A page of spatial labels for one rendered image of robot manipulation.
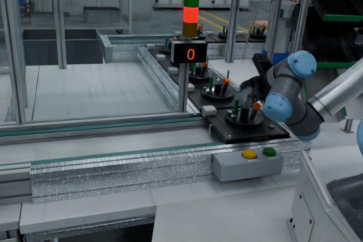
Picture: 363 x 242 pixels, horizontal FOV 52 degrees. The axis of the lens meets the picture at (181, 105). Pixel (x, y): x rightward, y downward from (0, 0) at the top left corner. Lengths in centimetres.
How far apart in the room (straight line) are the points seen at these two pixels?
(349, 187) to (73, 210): 71
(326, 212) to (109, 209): 57
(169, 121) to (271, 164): 41
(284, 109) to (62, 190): 65
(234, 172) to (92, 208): 42
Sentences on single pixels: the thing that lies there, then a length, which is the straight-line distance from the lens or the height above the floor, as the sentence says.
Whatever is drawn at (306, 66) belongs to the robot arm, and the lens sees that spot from 103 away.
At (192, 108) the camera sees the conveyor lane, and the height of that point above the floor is 96.
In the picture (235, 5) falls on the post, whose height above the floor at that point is 123.
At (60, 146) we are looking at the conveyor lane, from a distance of 129.
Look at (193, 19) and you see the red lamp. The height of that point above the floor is 132.
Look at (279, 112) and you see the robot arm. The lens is 99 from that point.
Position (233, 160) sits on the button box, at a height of 96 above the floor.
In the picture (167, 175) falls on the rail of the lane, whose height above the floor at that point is 90.
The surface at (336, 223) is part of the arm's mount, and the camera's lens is 86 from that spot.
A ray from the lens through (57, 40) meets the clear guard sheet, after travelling 128.
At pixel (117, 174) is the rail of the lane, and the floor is 92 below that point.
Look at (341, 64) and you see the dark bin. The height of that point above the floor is 121.
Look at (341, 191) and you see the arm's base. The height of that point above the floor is 106.
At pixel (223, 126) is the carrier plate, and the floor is 97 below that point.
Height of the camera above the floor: 154
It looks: 23 degrees down
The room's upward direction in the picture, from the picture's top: 4 degrees clockwise
